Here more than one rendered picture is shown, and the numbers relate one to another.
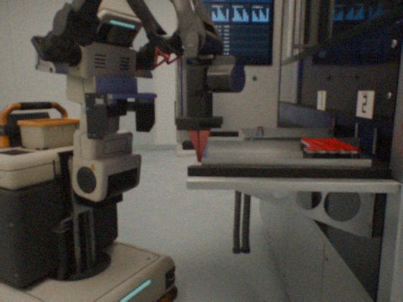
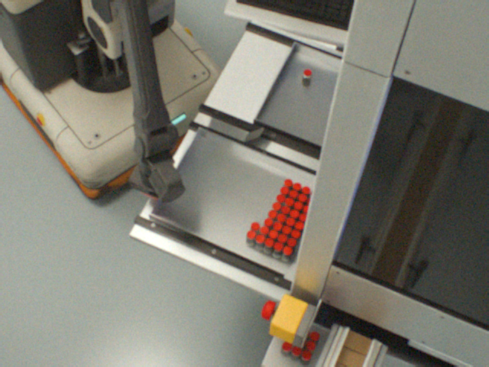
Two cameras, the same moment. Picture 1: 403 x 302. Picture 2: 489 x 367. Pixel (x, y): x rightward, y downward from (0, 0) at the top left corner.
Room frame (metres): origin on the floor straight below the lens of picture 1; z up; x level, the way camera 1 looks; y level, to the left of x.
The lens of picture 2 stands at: (0.00, -0.46, 2.62)
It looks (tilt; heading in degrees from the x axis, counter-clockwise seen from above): 62 degrees down; 18
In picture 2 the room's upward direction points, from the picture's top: 4 degrees clockwise
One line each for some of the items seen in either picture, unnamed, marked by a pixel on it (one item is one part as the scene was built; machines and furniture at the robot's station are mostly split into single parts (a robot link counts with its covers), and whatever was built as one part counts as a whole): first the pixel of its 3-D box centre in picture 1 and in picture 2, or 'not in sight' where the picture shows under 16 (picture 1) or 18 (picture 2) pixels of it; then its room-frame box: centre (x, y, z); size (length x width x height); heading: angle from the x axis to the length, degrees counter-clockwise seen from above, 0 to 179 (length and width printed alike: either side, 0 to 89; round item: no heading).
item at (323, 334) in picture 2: not in sight; (302, 352); (0.54, -0.44, 0.87); 0.14 x 0.13 x 0.02; 87
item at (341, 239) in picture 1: (287, 157); not in sight; (1.67, -0.42, 0.73); 1.98 x 0.01 x 0.25; 177
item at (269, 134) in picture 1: (291, 137); (336, 107); (1.16, -0.30, 0.90); 0.34 x 0.26 x 0.04; 87
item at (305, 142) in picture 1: (311, 152); (273, 214); (0.82, -0.27, 0.90); 0.18 x 0.02 x 0.05; 176
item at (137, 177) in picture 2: (199, 108); (153, 173); (0.76, 0.00, 1.01); 0.10 x 0.07 x 0.07; 87
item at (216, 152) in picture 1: (274, 155); (239, 200); (0.82, -0.18, 0.90); 0.34 x 0.26 x 0.04; 87
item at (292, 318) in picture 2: not in sight; (291, 320); (0.56, -0.39, 1.00); 0.08 x 0.07 x 0.07; 87
